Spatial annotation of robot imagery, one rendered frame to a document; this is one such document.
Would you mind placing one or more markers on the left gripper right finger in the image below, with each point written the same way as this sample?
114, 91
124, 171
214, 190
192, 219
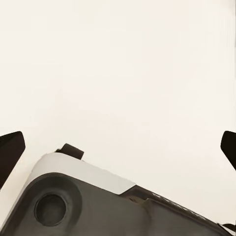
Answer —
228, 146

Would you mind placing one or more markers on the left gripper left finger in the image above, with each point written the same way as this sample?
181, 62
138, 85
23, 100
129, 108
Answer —
12, 146

